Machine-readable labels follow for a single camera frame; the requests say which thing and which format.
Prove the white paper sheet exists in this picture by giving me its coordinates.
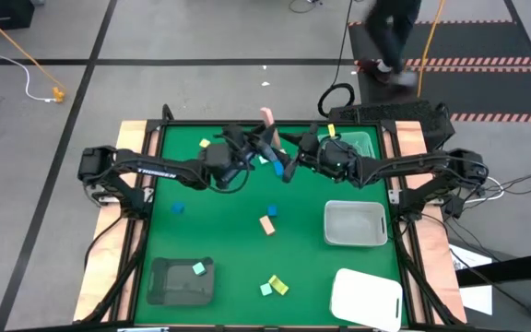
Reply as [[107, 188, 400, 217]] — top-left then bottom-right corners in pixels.
[[449, 243, 495, 317]]

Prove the white cable at arm base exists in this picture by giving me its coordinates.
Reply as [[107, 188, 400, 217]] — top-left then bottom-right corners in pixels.
[[466, 176, 506, 204]]

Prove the black beam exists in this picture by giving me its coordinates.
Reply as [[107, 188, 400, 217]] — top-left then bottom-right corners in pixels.
[[456, 250, 531, 290]]

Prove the thin black cable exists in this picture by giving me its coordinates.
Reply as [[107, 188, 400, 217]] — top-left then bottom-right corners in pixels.
[[489, 163, 531, 197]]

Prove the peach rectangular foam block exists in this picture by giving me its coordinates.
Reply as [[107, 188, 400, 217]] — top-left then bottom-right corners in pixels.
[[258, 215, 277, 237]]

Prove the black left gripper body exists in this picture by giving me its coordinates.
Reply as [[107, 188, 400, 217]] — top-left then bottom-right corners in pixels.
[[203, 124, 257, 190]]

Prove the green table mat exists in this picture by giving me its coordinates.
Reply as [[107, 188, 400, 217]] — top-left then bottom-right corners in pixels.
[[134, 124, 409, 327]]

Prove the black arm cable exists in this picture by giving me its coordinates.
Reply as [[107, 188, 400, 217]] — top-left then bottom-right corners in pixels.
[[83, 214, 126, 273]]

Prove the light grey plastic bin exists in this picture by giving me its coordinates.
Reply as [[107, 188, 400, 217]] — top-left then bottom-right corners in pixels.
[[324, 200, 389, 248]]

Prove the dark translucent plastic bin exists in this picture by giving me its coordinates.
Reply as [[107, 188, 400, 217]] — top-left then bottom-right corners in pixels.
[[146, 256, 216, 307]]

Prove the black mat striped edge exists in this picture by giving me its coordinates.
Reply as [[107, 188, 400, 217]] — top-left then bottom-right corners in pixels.
[[356, 67, 531, 124], [348, 19, 531, 70]]

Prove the long peach foam block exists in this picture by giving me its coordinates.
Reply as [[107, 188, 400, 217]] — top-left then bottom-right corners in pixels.
[[259, 106, 283, 151]]

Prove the person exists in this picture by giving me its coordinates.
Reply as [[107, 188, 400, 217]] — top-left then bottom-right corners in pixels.
[[356, 0, 426, 89]]

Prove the yellow hanging cable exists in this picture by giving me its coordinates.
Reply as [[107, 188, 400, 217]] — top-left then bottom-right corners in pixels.
[[416, 0, 446, 99]]

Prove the black hanging cable with coil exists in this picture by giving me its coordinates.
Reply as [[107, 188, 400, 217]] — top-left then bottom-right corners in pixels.
[[316, 0, 357, 119]]

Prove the clear plastic bin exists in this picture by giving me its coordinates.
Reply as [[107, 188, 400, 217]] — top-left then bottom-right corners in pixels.
[[336, 131, 377, 160]]

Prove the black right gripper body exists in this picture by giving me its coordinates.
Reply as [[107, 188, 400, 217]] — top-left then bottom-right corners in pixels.
[[298, 124, 363, 188]]

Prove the orange floor cable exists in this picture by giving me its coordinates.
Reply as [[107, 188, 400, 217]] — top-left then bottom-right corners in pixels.
[[0, 3, 66, 91]]

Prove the black floor cable loop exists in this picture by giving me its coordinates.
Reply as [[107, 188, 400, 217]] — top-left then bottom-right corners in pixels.
[[288, 0, 325, 14]]

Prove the wooden side board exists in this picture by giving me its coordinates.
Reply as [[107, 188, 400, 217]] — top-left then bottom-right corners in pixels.
[[72, 120, 149, 324], [394, 120, 468, 324]]

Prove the white plastic bin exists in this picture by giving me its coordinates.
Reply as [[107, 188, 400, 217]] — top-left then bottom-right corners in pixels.
[[328, 267, 405, 332]]

